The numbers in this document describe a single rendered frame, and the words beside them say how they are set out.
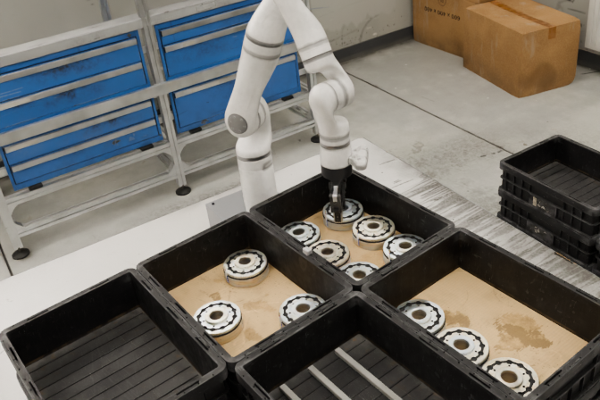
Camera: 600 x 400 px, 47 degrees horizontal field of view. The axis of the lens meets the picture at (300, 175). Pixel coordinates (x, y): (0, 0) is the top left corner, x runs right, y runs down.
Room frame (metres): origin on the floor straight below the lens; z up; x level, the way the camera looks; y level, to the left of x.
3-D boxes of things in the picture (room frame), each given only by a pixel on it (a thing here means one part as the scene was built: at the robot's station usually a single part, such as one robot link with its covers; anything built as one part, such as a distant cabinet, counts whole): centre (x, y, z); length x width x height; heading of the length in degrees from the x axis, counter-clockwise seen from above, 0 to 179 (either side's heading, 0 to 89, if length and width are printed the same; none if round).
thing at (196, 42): (3.23, 0.26, 0.60); 0.72 x 0.03 x 0.56; 118
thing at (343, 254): (1.26, -0.04, 0.86); 0.10 x 0.10 x 0.01
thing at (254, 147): (1.59, 0.11, 1.04); 0.09 x 0.09 x 0.17; 64
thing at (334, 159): (1.40, -0.11, 1.05); 0.11 x 0.09 x 0.06; 78
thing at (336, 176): (1.40, -0.09, 0.98); 0.08 x 0.08 x 0.09
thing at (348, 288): (1.13, 0.15, 0.92); 0.40 x 0.30 x 0.02; 34
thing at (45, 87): (2.85, 0.96, 0.60); 0.72 x 0.03 x 0.56; 118
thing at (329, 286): (1.13, 0.15, 0.87); 0.40 x 0.30 x 0.11; 34
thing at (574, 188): (1.90, -0.90, 0.37); 0.40 x 0.30 x 0.45; 28
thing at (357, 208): (1.43, -0.10, 0.86); 0.10 x 0.10 x 0.01
